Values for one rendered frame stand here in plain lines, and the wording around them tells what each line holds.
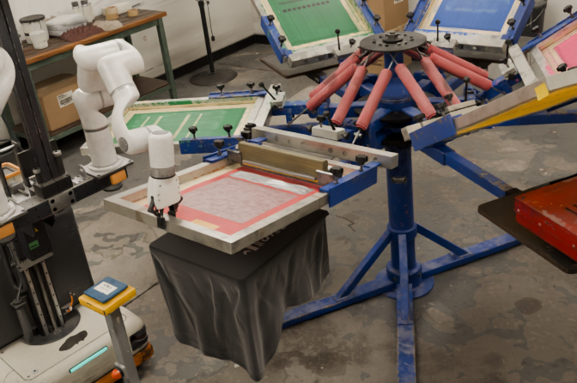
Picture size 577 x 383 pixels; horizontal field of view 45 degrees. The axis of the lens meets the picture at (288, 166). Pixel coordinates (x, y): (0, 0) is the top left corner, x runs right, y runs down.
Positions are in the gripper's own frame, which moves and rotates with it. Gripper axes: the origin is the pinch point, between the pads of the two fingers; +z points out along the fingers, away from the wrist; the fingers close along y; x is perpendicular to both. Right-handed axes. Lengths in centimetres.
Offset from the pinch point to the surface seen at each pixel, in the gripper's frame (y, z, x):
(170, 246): -12.7, 17.7, -13.9
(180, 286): -11.4, 31.1, -8.5
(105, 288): 16.9, 20.4, -12.0
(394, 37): -136, -40, 2
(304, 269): -43, 28, 22
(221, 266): -12.1, 17.8, 11.2
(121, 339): 14.4, 39.7, -9.9
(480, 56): -234, -18, 1
